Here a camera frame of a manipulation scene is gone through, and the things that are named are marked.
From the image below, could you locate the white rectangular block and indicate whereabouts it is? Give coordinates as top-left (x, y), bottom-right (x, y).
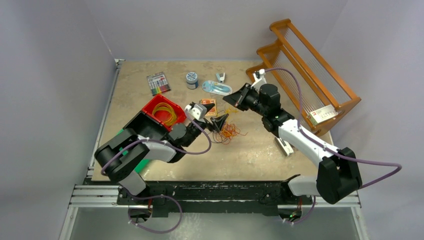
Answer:
top-left (274, 137), bottom-right (294, 157)

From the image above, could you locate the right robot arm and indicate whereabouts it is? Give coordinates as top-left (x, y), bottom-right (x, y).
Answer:
top-left (223, 83), bottom-right (363, 204)

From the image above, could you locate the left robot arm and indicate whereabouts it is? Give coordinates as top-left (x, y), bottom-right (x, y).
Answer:
top-left (93, 102), bottom-right (229, 205)

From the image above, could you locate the green plastic bin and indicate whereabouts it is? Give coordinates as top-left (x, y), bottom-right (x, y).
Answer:
top-left (117, 129), bottom-right (151, 174)

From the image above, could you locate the marker pen pack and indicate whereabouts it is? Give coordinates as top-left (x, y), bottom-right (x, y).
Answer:
top-left (146, 71), bottom-right (171, 96)

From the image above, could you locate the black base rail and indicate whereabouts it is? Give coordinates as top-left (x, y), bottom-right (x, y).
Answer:
top-left (82, 178), bottom-right (319, 219)

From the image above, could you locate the black plastic bin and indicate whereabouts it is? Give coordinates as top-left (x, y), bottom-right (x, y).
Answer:
top-left (123, 110), bottom-right (169, 140)

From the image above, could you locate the coiled yellow cable in bin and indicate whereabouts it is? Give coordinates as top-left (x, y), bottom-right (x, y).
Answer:
top-left (151, 102), bottom-right (178, 127)

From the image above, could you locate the small round tin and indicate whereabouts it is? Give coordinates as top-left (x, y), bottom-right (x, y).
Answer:
top-left (185, 71), bottom-right (199, 90)

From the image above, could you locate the white small box on rack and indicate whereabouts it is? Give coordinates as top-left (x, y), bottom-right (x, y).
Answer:
top-left (307, 105), bottom-right (339, 126)

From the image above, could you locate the red plastic bin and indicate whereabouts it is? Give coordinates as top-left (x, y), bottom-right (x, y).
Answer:
top-left (141, 94), bottom-right (187, 131)

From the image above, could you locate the orange cable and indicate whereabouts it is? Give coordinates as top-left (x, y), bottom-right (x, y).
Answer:
top-left (218, 123), bottom-right (249, 146)

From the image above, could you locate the wooden rack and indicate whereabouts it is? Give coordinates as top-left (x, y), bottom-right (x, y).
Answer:
top-left (246, 19), bottom-right (361, 136)

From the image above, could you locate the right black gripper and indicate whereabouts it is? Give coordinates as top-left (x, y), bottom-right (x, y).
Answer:
top-left (223, 83), bottom-right (268, 117)

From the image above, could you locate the orange spiral notebook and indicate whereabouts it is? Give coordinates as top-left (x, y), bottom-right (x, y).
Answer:
top-left (199, 98), bottom-right (218, 117)

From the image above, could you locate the blue correction tape package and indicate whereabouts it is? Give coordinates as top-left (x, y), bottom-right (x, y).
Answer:
top-left (201, 80), bottom-right (233, 96)

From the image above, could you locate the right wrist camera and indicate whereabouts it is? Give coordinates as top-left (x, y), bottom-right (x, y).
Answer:
top-left (252, 68), bottom-right (267, 91)

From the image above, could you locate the yellow cable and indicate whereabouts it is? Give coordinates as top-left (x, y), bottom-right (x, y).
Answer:
top-left (223, 105), bottom-right (240, 124)
top-left (151, 102), bottom-right (178, 127)

